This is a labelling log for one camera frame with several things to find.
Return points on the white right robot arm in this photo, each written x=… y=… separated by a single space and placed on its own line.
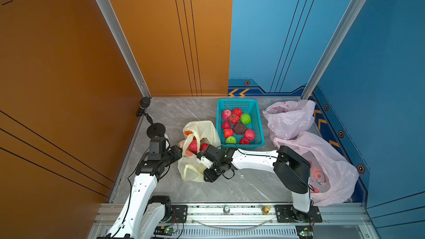
x=291 y=169

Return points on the dark maroon ball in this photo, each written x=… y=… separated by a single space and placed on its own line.
x=239 y=129

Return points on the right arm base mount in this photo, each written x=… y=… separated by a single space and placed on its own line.
x=288 y=214

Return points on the teal plastic basket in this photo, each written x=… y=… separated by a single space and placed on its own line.
x=249 y=106

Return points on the orange-red ball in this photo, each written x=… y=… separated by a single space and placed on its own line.
x=234 y=119

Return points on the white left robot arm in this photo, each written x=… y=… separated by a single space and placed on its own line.
x=142 y=212

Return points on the brass knob on rail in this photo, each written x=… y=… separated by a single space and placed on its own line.
x=266 y=209

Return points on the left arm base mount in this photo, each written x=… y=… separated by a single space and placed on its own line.
x=175 y=213

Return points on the green circuit board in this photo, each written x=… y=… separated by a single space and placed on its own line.
x=305 y=232
x=164 y=231

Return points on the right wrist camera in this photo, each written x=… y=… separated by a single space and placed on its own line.
x=212 y=157

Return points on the black desktop microphone stand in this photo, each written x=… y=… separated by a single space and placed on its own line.
x=154 y=129

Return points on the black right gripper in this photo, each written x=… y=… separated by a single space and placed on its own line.
x=209 y=177

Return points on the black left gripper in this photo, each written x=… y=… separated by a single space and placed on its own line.
x=177 y=154

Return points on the pink knotted plastic bag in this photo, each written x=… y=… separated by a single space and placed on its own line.
x=288 y=119

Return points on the right green circuit board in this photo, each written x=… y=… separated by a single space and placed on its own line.
x=305 y=232

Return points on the left green circuit board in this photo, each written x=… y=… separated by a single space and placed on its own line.
x=164 y=231

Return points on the silver knob on rail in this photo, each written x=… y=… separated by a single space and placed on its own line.
x=226 y=210

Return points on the yellow knotted plastic bag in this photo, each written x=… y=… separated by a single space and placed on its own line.
x=204 y=132

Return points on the pink plastic bag with hearts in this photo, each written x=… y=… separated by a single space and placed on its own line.
x=339 y=173

